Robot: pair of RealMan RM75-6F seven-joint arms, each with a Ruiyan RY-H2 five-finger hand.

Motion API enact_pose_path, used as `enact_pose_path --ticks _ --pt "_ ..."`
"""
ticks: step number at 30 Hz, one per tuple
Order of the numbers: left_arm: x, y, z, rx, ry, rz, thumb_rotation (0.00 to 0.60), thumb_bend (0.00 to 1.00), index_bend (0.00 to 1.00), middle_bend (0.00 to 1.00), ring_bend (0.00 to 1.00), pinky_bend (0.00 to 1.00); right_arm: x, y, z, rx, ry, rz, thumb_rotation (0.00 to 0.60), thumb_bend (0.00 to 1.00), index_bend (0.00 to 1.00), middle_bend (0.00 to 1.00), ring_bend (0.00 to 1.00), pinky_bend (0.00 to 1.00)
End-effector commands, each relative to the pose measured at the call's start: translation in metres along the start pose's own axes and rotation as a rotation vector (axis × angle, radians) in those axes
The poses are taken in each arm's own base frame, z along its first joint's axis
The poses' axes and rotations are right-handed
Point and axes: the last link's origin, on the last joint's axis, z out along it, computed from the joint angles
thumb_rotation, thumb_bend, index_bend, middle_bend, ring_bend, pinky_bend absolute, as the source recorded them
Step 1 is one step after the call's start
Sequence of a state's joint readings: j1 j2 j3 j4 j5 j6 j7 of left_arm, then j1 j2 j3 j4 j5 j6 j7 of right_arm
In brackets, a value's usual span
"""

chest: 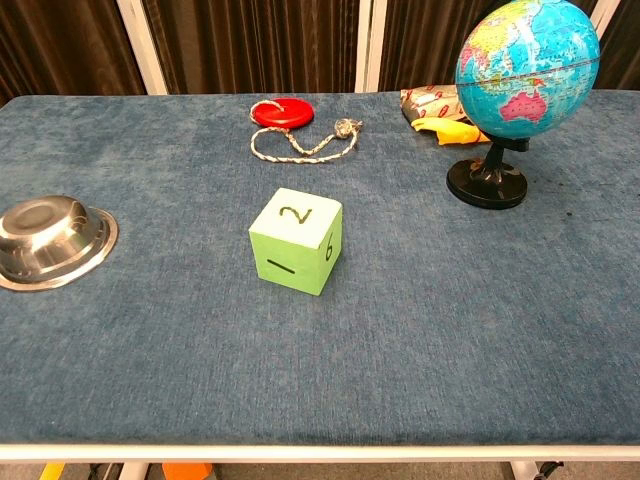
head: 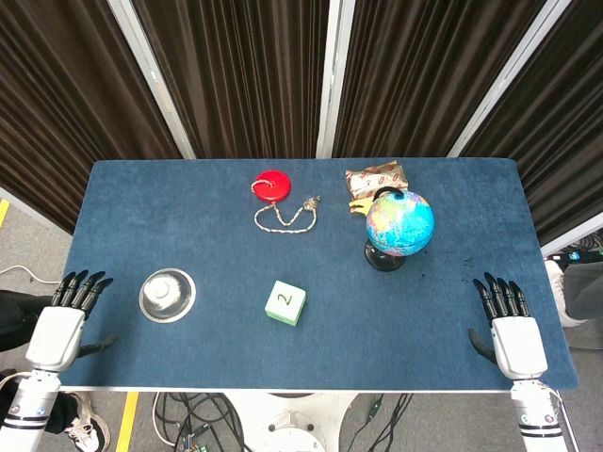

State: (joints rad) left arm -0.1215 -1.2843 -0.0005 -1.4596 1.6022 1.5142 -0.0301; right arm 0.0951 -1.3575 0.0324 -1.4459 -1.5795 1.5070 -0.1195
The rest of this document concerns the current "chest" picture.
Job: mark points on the red plastic disc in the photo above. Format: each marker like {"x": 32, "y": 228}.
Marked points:
{"x": 285, "y": 115}

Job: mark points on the orange box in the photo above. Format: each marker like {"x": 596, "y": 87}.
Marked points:
{"x": 187, "y": 471}

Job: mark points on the blue table mat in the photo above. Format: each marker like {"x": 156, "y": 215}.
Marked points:
{"x": 400, "y": 325}

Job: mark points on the green numbered cube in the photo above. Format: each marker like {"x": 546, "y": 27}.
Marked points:
{"x": 295, "y": 250}

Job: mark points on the white frame post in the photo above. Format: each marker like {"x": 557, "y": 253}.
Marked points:
{"x": 142, "y": 45}
{"x": 371, "y": 45}
{"x": 607, "y": 12}

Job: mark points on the crumpled snack bag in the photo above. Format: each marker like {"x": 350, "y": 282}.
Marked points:
{"x": 430, "y": 100}

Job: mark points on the blue globe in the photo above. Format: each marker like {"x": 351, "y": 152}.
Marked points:
{"x": 525, "y": 65}

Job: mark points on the white table frame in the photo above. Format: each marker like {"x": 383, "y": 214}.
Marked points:
{"x": 320, "y": 452}

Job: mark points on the upturned steel bowl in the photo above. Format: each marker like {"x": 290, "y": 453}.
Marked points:
{"x": 50, "y": 240}

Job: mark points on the dark brown curtain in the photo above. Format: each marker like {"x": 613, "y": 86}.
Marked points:
{"x": 250, "y": 45}
{"x": 430, "y": 40}
{"x": 622, "y": 55}
{"x": 60, "y": 40}

